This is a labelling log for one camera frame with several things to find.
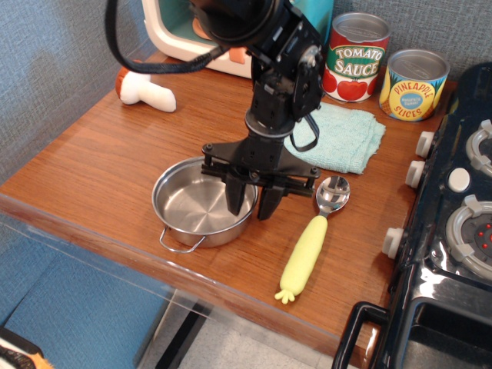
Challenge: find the white stove knob middle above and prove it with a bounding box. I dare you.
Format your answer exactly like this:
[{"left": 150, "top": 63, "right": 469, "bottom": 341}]
[{"left": 405, "top": 161, "right": 425, "bottom": 188}]

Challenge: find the pineapple slices can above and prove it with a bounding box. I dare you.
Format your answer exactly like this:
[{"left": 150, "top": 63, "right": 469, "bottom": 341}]
[{"left": 379, "top": 49, "right": 450, "bottom": 122}]

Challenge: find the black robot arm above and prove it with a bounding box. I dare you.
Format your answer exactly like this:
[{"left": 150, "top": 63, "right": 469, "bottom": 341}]
[{"left": 191, "top": 1, "right": 324, "bottom": 220}]

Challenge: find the light blue folded cloth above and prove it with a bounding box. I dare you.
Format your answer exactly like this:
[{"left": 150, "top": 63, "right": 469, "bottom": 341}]
[{"left": 284, "top": 103, "right": 386, "bottom": 175}]

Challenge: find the black braided cable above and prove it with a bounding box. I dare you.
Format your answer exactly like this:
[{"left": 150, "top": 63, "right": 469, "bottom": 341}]
[{"left": 105, "top": 0, "right": 231, "bottom": 75}]

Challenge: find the orange black object corner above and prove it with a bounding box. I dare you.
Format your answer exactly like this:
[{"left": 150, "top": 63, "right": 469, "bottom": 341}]
[{"left": 1, "top": 327, "right": 54, "bottom": 369}]

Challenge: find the white stove knob lower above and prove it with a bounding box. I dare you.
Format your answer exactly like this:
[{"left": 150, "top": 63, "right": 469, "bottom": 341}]
[{"left": 382, "top": 228, "right": 404, "bottom": 259}]

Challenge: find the white stove knob upper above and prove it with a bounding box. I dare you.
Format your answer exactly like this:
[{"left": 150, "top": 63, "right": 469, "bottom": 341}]
[{"left": 415, "top": 131, "right": 434, "bottom": 158}]

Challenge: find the black toy stove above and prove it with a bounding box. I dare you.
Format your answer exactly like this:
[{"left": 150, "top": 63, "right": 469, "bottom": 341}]
[{"left": 333, "top": 62, "right": 491, "bottom": 368}]

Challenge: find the spoon with yellow handle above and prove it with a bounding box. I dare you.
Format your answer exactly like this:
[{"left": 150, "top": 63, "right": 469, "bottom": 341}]
[{"left": 274, "top": 175, "right": 351, "bottom": 304}]

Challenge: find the stainless steel pot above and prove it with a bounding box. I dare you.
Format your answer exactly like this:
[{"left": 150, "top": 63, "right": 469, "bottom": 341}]
[{"left": 151, "top": 157, "right": 258, "bottom": 254}]

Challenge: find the tomato sauce can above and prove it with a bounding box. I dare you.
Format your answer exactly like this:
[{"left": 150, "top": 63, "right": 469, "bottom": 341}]
[{"left": 323, "top": 12, "right": 391, "bottom": 102}]

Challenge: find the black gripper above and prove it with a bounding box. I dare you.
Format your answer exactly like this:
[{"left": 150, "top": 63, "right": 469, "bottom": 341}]
[{"left": 201, "top": 115, "right": 321, "bottom": 221}]

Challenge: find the toy microwave oven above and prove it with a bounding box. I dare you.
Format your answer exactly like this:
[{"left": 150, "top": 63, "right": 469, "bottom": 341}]
[{"left": 141, "top": 0, "right": 334, "bottom": 80}]

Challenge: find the plush mushroom toy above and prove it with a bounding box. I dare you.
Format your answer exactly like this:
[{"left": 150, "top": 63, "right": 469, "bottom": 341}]
[{"left": 115, "top": 67, "right": 177, "bottom": 113}]

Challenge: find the white stove knob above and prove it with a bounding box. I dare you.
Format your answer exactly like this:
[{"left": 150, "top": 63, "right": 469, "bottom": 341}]
[
  {"left": 382, "top": 228, "right": 404, "bottom": 259},
  {"left": 405, "top": 161, "right": 425, "bottom": 188},
  {"left": 415, "top": 131, "right": 434, "bottom": 158}
]

